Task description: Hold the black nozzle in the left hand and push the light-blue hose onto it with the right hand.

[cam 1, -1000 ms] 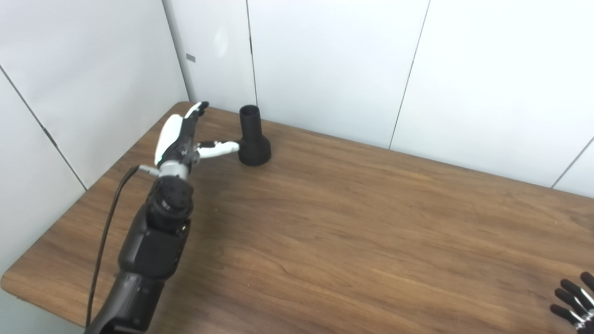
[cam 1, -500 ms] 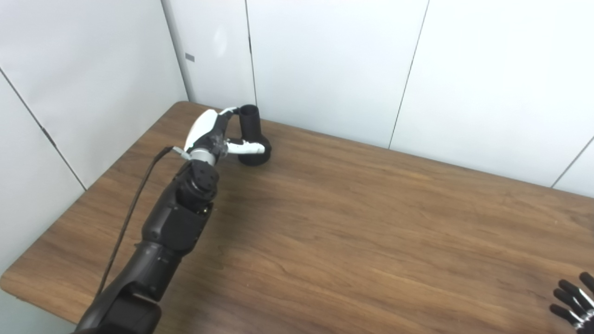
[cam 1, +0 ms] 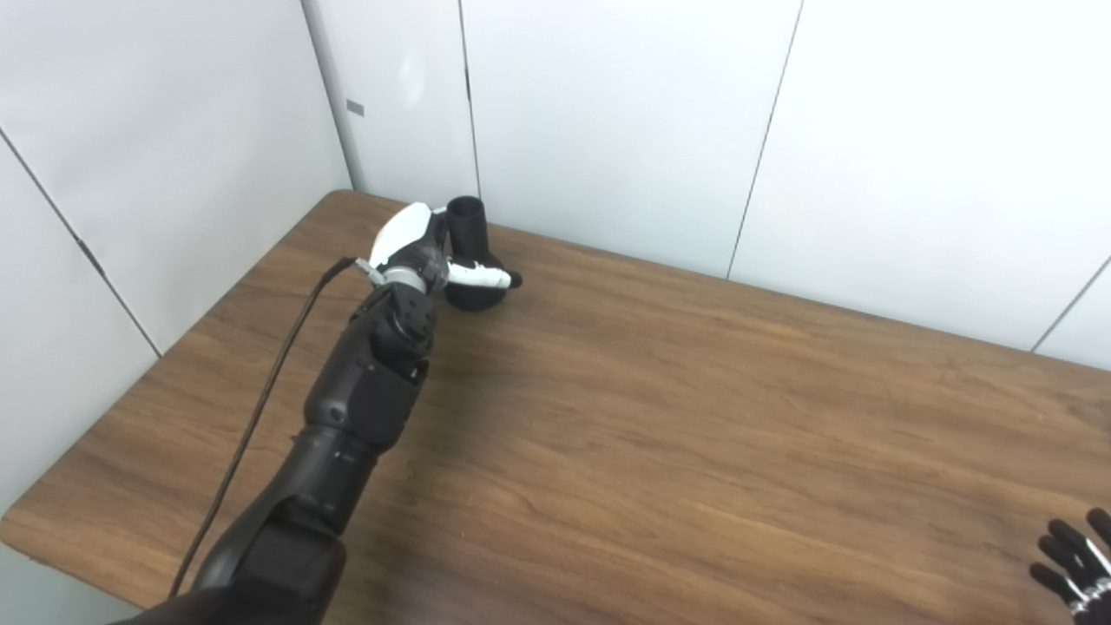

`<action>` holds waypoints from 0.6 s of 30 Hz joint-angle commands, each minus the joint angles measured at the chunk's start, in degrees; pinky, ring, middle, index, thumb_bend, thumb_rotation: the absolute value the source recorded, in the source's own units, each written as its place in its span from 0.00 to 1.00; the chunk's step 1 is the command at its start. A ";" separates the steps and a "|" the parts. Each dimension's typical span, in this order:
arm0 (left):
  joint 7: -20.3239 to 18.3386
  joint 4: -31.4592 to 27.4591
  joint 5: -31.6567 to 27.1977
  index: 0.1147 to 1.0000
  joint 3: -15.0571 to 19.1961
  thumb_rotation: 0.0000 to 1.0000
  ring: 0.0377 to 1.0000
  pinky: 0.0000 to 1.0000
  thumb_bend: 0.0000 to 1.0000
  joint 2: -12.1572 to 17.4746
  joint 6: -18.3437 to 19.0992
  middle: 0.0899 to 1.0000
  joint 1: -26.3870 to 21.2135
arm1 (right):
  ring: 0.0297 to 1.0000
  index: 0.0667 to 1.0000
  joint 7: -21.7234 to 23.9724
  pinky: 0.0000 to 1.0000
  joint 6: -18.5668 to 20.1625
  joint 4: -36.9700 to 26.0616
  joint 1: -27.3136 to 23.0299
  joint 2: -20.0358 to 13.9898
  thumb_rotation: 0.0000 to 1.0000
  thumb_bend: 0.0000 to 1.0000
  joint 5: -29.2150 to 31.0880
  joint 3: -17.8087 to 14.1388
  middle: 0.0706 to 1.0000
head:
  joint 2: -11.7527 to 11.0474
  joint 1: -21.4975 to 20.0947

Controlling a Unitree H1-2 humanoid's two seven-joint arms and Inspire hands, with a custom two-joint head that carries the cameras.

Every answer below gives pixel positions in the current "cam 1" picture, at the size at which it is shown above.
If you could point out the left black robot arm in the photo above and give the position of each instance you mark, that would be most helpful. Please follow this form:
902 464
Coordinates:
360 399

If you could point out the right white-black robot hand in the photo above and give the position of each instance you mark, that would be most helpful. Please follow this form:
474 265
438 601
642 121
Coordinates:
1076 564

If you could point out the left white-black robot hand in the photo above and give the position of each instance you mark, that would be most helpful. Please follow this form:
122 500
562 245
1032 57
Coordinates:
404 234

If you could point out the black flared nozzle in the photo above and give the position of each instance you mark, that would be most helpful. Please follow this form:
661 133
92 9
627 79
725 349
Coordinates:
469 230

